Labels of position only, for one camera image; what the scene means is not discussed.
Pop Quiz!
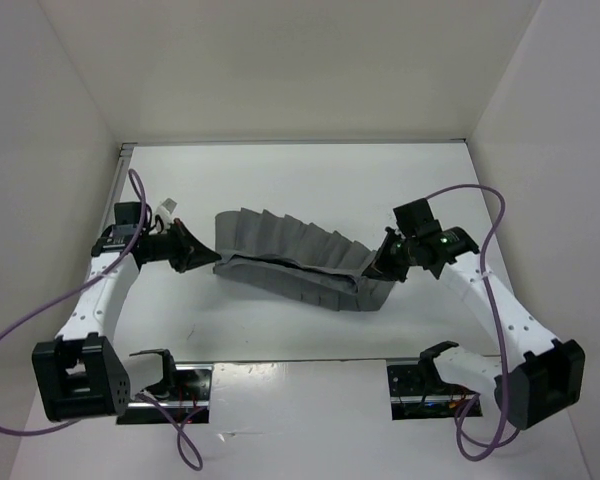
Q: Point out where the grey pleated skirt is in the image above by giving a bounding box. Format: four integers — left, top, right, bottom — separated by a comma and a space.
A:
213, 208, 394, 312

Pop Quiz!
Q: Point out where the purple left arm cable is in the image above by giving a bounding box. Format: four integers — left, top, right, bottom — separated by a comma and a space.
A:
0, 168, 204, 471

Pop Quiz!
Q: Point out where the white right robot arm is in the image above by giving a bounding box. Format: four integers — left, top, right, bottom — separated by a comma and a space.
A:
364, 199, 585, 430

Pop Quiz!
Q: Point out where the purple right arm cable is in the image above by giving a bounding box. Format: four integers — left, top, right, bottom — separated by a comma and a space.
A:
424, 183, 521, 461

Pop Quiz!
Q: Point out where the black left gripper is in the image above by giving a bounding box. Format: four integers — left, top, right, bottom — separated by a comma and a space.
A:
141, 218, 220, 273

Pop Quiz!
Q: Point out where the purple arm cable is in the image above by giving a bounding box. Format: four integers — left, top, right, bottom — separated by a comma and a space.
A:
0, 168, 204, 471
424, 183, 521, 461

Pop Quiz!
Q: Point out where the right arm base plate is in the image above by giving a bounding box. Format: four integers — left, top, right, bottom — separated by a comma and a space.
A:
386, 361, 475, 421

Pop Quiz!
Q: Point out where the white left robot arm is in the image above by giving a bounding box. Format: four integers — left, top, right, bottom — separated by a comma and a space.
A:
32, 198, 220, 422

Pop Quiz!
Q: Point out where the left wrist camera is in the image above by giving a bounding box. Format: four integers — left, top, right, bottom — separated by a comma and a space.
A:
154, 198, 177, 225

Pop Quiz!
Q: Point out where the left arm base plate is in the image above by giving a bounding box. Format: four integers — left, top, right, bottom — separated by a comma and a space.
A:
116, 364, 213, 426

